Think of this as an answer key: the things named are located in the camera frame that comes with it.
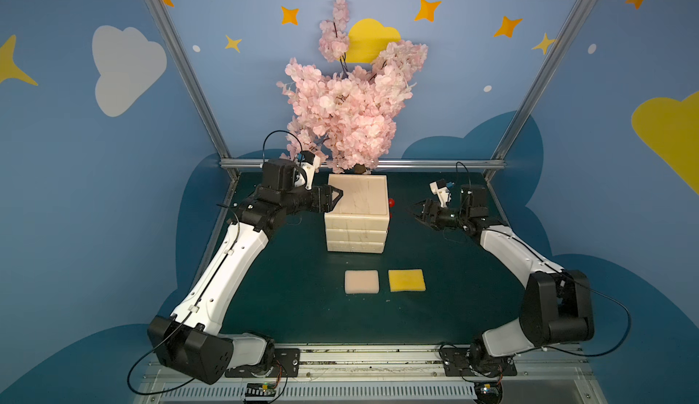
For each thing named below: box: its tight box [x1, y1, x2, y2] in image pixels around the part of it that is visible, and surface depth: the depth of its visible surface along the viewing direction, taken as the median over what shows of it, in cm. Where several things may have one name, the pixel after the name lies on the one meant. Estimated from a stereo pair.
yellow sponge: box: [387, 269, 426, 293], surface depth 92 cm
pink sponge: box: [344, 270, 380, 294], surface depth 90 cm
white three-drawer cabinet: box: [324, 173, 391, 254], surface depth 87 cm
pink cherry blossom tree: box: [276, 0, 429, 175], surface depth 66 cm
